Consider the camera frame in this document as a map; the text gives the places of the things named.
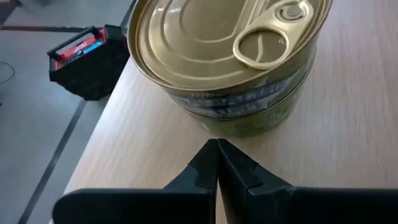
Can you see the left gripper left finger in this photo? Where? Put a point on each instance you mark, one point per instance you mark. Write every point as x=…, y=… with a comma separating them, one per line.
x=140, y=207

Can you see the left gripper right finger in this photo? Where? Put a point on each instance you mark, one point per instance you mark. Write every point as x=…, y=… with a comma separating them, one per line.
x=311, y=207

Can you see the gold green label can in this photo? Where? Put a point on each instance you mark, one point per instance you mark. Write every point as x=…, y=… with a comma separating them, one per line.
x=248, y=127
x=202, y=46

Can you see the wooden shelf black legs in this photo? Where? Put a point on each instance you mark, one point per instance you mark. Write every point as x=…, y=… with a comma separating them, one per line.
x=357, y=93

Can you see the black floor tape strip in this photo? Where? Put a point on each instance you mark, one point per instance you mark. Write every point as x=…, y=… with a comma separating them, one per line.
x=53, y=161
x=31, y=28

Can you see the red black tool case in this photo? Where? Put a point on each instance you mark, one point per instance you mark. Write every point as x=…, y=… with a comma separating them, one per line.
x=93, y=71

